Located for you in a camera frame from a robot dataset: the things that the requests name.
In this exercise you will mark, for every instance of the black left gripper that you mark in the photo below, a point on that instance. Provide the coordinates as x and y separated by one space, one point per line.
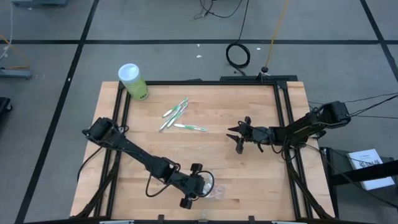
189 185

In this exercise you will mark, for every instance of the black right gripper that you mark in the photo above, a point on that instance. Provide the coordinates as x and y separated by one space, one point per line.
259 135

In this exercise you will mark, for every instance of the clear plastic bag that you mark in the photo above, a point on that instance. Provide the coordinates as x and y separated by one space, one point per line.
219 194

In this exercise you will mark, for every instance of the green white toothbrush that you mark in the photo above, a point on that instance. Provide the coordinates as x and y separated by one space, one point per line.
174 109
169 119
177 115
189 126

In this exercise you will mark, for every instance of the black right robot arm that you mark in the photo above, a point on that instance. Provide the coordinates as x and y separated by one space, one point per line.
311 124

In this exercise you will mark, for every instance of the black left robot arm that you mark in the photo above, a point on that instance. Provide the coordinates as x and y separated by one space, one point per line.
133 149

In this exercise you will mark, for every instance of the black table edge clamp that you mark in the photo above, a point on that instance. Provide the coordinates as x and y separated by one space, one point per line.
160 218
251 219

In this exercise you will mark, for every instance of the green wipes canister white lid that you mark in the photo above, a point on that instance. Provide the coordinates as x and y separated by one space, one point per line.
135 84

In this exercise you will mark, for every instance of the white printed booklet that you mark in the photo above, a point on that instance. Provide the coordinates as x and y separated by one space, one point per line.
356 157

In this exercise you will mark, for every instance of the black side cart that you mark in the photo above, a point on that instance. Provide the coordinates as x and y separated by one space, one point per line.
357 174

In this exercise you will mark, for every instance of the black wheeled object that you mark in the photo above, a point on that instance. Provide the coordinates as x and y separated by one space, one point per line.
3 104

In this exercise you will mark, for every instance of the grey floor base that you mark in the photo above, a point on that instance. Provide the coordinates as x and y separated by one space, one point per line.
15 73

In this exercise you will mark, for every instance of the grey floor object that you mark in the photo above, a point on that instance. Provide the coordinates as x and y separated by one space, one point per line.
37 2

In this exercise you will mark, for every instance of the black aluminium table frame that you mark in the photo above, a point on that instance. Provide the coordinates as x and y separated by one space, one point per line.
199 83

